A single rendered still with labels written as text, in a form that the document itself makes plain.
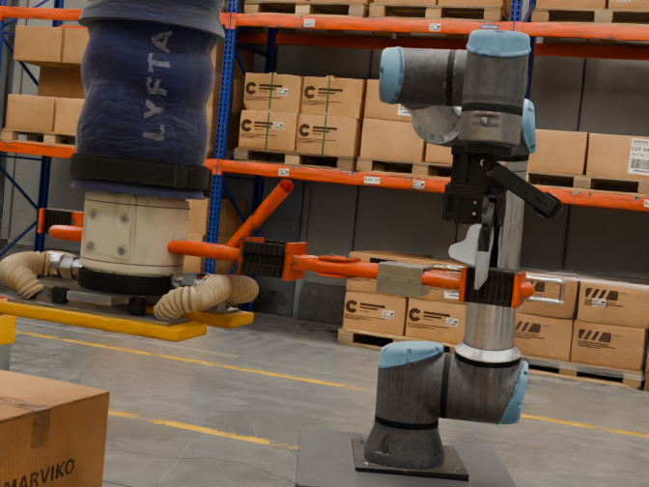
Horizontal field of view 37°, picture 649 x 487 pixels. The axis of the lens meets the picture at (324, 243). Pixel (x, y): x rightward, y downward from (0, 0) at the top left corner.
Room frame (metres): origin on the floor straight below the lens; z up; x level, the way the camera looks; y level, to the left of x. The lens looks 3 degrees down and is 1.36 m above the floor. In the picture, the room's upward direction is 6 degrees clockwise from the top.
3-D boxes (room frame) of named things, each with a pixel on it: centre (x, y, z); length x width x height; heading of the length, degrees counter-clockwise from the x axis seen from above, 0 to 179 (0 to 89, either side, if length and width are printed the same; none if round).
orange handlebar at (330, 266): (1.65, 0.09, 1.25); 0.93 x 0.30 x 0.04; 72
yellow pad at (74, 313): (1.51, 0.35, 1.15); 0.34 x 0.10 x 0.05; 72
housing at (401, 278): (1.45, -0.13, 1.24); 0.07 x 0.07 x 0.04; 72
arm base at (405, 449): (2.24, -0.23, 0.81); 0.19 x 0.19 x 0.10
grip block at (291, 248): (1.52, 0.08, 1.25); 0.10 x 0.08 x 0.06; 162
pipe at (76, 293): (1.60, 0.32, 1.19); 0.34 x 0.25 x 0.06; 72
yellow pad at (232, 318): (1.69, 0.29, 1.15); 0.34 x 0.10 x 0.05; 72
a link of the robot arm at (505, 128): (1.42, -0.23, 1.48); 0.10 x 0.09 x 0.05; 161
